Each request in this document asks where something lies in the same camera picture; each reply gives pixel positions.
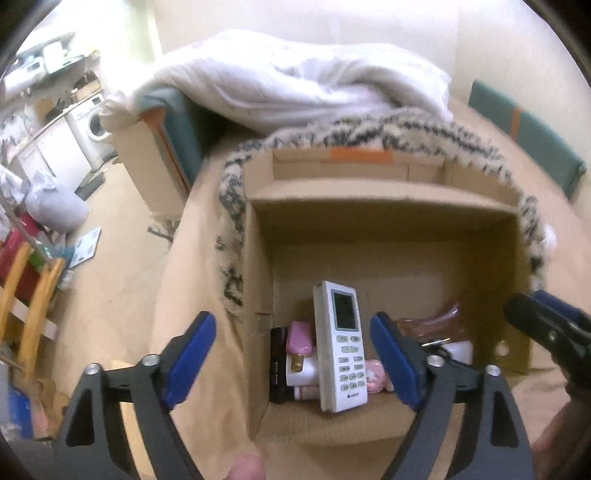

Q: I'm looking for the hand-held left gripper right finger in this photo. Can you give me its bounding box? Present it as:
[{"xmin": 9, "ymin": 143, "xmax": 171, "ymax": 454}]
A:
[{"xmin": 369, "ymin": 311, "xmax": 534, "ymax": 480}]

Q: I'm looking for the person's right hand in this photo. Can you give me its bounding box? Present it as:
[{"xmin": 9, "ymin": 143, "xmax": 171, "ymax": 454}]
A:
[{"xmin": 536, "ymin": 406, "xmax": 591, "ymax": 480}]

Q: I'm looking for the white medicine bottle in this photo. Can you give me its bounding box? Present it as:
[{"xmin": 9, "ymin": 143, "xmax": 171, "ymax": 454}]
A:
[{"xmin": 286, "ymin": 353, "xmax": 320, "ymax": 386}]

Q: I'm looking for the pink heart-shaped case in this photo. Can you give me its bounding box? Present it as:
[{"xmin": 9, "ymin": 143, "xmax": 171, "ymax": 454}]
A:
[{"xmin": 286, "ymin": 320, "xmax": 317, "ymax": 356}]

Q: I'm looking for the white stuffed bag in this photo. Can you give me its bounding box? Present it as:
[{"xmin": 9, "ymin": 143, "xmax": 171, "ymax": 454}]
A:
[{"xmin": 25, "ymin": 171, "xmax": 90, "ymax": 232}]

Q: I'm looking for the white floor cabinet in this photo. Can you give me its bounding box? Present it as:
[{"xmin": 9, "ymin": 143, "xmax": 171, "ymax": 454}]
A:
[{"xmin": 9, "ymin": 122, "xmax": 93, "ymax": 185}]

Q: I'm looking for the cream black patterned blanket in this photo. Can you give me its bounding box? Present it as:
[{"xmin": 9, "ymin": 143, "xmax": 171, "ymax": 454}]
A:
[{"xmin": 217, "ymin": 108, "xmax": 559, "ymax": 319}]

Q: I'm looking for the white duvet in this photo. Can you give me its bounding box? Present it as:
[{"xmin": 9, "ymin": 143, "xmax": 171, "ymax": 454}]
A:
[{"xmin": 102, "ymin": 30, "xmax": 455, "ymax": 134}]

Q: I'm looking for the white washing machine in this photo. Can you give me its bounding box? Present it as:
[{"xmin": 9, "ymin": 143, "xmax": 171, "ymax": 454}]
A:
[{"xmin": 65, "ymin": 95, "xmax": 116, "ymax": 160}]

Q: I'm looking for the person's toe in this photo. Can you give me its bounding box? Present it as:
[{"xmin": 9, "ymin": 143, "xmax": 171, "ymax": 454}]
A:
[{"xmin": 229, "ymin": 453, "xmax": 267, "ymax": 480}]

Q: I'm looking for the teal cushion with orange stripe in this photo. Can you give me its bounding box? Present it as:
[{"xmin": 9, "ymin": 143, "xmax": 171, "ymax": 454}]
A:
[{"xmin": 468, "ymin": 79, "xmax": 588, "ymax": 201}]

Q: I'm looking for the white earbuds case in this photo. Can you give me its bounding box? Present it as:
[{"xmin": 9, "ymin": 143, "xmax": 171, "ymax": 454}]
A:
[{"xmin": 443, "ymin": 340, "xmax": 474, "ymax": 365}]

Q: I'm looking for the brown hair claw clip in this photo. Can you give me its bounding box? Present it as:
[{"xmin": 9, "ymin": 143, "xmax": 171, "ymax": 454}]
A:
[{"xmin": 394, "ymin": 302, "xmax": 462, "ymax": 342}]

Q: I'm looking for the bed with beige sheet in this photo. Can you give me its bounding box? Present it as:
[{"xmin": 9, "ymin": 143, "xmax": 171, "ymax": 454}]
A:
[{"xmin": 106, "ymin": 92, "xmax": 591, "ymax": 480}]

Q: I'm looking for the cardboard box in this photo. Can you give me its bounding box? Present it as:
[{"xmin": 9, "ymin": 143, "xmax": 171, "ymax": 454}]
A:
[{"xmin": 240, "ymin": 147, "xmax": 534, "ymax": 446}]

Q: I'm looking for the white remote control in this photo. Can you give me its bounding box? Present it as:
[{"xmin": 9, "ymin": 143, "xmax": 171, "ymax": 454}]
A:
[{"xmin": 313, "ymin": 281, "xmax": 369, "ymax": 413}]

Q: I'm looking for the bathroom scale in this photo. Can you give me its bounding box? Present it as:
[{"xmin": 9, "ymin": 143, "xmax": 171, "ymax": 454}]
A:
[{"xmin": 69, "ymin": 226, "xmax": 102, "ymax": 268}]

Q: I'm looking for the pink perfume bottle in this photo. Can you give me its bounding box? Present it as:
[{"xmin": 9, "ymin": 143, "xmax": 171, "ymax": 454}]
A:
[{"xmin": 365, "ymin": 360, "xmax": 393, "ymax": 393}]

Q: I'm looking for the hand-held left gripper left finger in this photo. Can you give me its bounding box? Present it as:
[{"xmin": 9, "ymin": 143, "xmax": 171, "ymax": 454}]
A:
[{"xmin": 55, "ymin": 311, "xmax": 218, "ymax": 480}]

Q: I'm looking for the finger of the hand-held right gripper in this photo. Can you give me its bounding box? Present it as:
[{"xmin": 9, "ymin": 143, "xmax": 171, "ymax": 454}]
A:
[
  {"xmin": 531, "ymin": 290, "xmax": 591, "ymax": 330},
  {"xmin": 503, "ymin": 294, "xmax": 591, "ymax": 370}
]

